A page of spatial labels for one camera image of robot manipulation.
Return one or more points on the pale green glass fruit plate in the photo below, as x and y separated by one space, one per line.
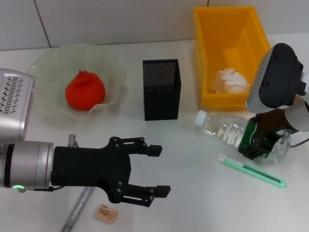
48 67

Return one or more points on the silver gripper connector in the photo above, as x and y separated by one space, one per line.
72 140
286 137

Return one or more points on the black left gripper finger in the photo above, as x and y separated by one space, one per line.
154 150
163 191

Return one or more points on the beige eraser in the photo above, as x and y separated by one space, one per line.
106 213

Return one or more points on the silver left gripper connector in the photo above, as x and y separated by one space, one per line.
72 140

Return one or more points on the silver metal pen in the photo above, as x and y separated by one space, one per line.
74 212

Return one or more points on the clear green-label water bottle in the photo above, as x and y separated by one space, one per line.
222 128

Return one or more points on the yellow plastic bin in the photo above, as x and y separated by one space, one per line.
227 48

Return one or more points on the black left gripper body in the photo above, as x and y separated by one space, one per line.
91 166

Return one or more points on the white paper ball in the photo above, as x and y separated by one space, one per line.
229 82

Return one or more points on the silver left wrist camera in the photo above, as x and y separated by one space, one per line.
12 108

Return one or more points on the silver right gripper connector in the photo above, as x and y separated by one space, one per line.
286 137

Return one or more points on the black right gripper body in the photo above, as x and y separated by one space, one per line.
272 123

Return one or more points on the mint green utility knife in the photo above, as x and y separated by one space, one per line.
265 177

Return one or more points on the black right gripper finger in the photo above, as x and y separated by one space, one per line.
255 120
258 149

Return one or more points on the black mesh pen holder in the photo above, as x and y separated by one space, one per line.
160 101

